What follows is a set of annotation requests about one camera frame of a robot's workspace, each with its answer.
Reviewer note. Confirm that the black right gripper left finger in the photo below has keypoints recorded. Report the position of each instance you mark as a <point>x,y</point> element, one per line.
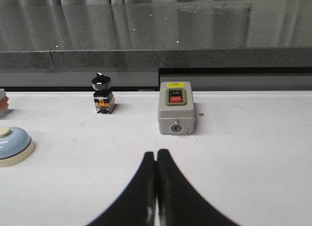
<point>136,205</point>

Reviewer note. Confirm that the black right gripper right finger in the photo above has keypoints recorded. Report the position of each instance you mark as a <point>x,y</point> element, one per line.
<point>179,203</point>

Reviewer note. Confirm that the blue and cream call bell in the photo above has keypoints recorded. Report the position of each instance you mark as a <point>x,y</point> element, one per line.
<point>15,145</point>

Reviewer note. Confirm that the grey granite counter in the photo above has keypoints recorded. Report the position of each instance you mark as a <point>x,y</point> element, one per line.
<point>217,45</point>

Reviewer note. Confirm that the grey on-off switch box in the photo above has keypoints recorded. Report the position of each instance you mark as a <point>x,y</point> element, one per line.
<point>176,110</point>

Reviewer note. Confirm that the black selector switch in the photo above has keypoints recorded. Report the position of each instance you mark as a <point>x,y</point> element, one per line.
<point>103,96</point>

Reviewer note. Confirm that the green pushbutton switch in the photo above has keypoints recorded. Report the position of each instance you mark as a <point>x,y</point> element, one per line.
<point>3,102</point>

